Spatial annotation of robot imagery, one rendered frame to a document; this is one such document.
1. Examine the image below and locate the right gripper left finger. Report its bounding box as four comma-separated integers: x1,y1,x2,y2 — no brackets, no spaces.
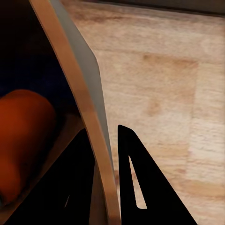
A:
4,128,95,225

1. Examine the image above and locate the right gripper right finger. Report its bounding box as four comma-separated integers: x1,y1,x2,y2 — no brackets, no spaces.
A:
118,125,198,225

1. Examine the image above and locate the trash can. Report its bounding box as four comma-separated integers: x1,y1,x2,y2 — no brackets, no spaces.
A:
0,0,121,225

